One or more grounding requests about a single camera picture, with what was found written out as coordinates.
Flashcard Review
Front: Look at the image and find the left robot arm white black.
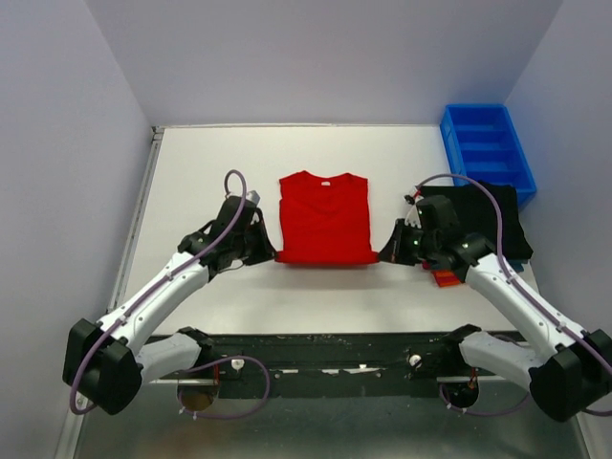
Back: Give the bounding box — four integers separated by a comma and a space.
62, 191, 275, 415

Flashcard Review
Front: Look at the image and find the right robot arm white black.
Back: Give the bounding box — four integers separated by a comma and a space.
379, 195, 611, 422

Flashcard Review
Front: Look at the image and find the black folded t shirt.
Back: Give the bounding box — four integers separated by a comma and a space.
421, 182, 534, 262

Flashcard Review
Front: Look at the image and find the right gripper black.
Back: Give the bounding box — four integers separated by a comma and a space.
378, 217, 440, 266

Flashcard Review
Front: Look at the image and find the purple cable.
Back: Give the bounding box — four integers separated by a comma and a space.
69, 169, 272, 421
405, 173, 612, 417

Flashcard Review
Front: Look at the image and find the red t shirt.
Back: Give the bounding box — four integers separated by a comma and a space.
277, 170, 378, 266

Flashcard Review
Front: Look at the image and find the blue plastic bin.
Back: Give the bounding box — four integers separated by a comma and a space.
440, 104, 536, 208

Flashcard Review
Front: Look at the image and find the side aluminium table rail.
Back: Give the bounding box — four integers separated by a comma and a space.
106, 126, 165, 313

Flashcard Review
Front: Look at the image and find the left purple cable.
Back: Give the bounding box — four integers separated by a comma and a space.
69, 169, 272, 421

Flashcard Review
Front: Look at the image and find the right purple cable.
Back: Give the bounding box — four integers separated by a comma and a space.
405, 173, 612, 417

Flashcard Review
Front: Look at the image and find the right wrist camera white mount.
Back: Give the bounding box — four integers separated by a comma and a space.
404, 190, 421, 229

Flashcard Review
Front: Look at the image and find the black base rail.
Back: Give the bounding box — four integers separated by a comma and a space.
147, 326, 498, 401

